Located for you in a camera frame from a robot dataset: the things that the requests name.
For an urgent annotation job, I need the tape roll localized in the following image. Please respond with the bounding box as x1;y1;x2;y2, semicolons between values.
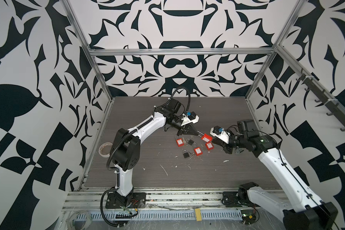
98;142;113;158

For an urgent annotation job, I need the red padlock long shackle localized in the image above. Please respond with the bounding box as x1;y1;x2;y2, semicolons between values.
205;142;214;150

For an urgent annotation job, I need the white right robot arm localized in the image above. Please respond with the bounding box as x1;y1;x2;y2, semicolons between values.
210;119;338;230

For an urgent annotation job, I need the yellow tape piece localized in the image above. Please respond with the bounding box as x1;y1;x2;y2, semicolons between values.
195;208;202;221

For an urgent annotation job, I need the red padlock with key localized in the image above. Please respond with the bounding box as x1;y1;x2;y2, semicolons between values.
174;135;185;147

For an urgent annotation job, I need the wall hook rack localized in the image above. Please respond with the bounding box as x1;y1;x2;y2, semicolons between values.
297;68;345;132

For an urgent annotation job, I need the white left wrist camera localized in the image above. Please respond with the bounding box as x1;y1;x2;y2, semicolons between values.
181;112;199;126

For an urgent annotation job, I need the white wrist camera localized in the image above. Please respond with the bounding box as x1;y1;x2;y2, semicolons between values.
181;112;199;126
210;126;230;144

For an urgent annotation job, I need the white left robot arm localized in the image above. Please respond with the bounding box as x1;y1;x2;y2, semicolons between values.
106;98;199;209

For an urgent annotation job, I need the small black padlock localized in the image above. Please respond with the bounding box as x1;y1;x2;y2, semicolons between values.
183;149;190;159
186;139;195;146

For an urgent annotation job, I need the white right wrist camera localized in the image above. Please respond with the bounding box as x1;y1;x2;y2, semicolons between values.
210;126;230;144

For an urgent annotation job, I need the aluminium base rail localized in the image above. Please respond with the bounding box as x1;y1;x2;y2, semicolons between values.
61;187;238;215

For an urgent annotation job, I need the aluminium cage frame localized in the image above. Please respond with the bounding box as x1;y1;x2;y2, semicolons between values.
68;1;345;199

